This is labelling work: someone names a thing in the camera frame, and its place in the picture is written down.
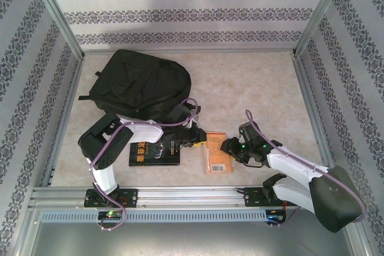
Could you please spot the orange paperback book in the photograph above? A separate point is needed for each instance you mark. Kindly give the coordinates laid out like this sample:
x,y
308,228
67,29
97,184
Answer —
x,y
217,157

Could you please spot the black book gold title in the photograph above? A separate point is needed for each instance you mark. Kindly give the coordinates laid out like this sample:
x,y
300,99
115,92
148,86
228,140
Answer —
x,y
150,155

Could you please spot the black backpack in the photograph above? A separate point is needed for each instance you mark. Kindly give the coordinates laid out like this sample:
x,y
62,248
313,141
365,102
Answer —
x,y
141,82

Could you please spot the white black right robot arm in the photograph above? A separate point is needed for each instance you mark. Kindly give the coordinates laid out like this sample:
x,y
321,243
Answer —
x,y
336,202

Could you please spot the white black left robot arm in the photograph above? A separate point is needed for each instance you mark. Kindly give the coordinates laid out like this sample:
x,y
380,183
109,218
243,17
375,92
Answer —
x,y
102,148

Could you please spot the right controller board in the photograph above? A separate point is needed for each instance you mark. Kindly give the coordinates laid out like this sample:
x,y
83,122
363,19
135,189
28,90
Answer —
x,y
276,216

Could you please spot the controller board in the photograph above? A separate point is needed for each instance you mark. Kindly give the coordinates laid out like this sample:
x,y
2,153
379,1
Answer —
x,y
110,215
276,216

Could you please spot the grey metal sheet panel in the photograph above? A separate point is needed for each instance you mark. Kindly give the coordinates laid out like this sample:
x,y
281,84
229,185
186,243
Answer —
x,y
192,241

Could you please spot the left controller board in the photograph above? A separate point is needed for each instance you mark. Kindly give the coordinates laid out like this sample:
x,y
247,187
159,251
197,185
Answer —
x,y
110,215

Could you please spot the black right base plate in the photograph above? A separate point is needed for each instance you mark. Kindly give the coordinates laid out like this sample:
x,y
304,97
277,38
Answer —
x,y
252,197

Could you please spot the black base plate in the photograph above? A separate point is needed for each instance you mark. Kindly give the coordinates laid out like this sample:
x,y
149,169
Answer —
x,y
252,197
130,197

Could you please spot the aluminium mounting rail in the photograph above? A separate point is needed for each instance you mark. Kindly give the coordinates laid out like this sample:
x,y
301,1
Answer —
x,y
192,194

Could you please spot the aluminium side rail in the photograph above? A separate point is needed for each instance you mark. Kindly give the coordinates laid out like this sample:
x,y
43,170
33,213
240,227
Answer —
x,y
60,136
318,118

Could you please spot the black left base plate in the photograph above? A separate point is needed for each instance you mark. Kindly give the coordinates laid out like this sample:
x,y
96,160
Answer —
x,y
130,197

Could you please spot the aluminium frame post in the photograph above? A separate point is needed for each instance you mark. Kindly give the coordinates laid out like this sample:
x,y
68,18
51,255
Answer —
x,y
59,13
318,13

